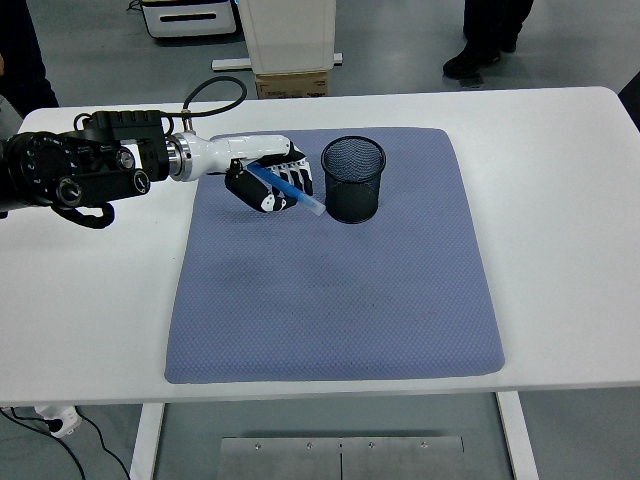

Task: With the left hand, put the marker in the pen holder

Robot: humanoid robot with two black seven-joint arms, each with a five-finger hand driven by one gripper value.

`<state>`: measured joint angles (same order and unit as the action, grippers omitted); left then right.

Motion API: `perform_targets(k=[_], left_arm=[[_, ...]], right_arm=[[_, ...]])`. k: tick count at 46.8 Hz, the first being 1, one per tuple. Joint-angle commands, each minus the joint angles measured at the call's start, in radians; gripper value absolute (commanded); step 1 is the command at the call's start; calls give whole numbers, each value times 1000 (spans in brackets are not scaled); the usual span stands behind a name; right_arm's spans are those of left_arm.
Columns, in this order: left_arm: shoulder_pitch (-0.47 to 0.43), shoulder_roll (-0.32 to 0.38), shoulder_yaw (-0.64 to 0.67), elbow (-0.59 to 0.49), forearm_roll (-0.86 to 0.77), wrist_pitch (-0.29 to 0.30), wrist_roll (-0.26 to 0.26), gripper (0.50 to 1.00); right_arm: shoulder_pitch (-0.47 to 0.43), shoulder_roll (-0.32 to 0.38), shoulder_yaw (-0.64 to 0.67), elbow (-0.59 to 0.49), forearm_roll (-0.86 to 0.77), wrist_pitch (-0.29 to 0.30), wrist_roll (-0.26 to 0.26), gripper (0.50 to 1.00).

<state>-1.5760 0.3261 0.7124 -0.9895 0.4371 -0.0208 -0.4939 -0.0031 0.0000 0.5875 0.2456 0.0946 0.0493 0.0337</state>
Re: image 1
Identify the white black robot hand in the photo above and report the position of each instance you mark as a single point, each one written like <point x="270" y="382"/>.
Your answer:
<point x="240" y="147"/>

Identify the blue marker with clear cap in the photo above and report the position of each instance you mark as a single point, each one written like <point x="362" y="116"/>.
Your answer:
<point x="290" y="190"/>

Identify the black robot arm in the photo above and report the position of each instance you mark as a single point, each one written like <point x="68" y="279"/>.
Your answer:
<point x="75" y="165"/>

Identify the black mesh pen holder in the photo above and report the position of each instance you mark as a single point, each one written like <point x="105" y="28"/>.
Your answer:
<point x="352" y="200"/>

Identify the cardboard box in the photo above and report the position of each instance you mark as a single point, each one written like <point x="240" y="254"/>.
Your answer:
<point x="292" y="85"/>

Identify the white cabinet base bar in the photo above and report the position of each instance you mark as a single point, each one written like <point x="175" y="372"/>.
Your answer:
<point x="230" y="63"/>

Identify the white cabinet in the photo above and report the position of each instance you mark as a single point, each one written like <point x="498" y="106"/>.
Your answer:
<point x="290" y="35"/>

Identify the white appliance with black slot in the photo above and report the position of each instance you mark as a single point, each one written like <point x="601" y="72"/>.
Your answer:
<point x="190" y="27"/>

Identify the blue-grey textured mat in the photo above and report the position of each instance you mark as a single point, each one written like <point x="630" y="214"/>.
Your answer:
<point x="325" y="310"/>

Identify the person in dark trousers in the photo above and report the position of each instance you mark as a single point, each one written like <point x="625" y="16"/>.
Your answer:
<point x="25" y="60"/>

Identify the person with black shoes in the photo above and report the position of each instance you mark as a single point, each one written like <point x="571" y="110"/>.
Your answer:
<point x="480" y="50"/>

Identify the white table leg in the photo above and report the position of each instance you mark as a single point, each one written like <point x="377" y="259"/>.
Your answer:
<point x="517" y="440"/>
<point x="145" y="445"/>

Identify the grey metal plate with screws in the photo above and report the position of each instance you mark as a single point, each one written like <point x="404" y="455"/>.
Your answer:
<point x="300" y="460"/>

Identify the white power strip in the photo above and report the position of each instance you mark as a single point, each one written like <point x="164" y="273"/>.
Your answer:
<point x="62" y="422"/>

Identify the black furniture corner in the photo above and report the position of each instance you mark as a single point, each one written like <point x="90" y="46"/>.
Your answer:
<point x="634" y="100"/>

